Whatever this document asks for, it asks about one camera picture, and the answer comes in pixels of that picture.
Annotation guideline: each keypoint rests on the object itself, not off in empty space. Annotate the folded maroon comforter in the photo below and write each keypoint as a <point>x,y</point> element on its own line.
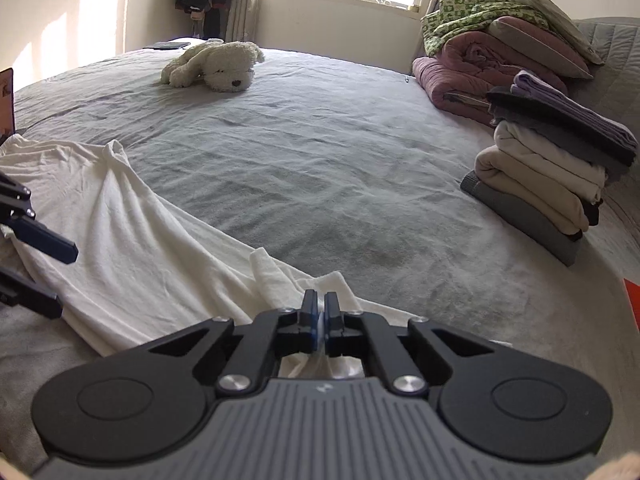
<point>460,70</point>

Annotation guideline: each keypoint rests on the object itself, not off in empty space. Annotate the red book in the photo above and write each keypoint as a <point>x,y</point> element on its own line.
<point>634,305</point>

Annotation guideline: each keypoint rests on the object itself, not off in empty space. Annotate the small black folded garment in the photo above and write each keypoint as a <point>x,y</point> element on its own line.
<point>594,212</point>

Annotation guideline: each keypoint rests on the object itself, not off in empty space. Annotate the lavender folded garment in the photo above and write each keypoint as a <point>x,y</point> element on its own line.
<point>570,105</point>

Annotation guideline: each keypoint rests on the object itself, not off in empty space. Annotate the off-white folded garment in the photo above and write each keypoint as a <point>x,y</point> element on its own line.
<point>545,160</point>

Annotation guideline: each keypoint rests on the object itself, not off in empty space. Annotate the grey quilted headboard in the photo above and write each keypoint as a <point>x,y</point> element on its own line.
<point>615,45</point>

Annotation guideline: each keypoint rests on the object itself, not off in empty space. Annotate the white plush dog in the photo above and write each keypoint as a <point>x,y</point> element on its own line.
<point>220,65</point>

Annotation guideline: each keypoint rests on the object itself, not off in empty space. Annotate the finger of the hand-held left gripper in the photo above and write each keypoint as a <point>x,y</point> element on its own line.
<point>30,295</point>
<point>45,242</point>

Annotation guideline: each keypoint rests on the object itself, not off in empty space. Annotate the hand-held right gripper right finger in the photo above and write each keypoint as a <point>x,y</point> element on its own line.
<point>332,314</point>

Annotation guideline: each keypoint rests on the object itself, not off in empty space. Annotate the white garment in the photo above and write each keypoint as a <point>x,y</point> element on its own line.
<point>125,240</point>

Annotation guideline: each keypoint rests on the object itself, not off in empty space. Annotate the light grey pillow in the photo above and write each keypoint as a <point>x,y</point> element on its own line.
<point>550,7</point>

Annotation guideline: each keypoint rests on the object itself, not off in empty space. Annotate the cream folded garment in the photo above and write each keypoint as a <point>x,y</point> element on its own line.
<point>530,190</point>

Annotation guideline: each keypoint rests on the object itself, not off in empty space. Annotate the green patterned blanket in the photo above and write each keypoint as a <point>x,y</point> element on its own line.
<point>460,15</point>

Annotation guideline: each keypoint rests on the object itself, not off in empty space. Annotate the mauve pillow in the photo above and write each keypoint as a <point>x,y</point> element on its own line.
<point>540,42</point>

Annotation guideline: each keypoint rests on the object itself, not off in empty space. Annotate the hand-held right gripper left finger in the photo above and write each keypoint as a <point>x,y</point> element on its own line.
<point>307,312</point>

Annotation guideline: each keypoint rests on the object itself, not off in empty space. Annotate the dark flat device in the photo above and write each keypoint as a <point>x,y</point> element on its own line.
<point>167,45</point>

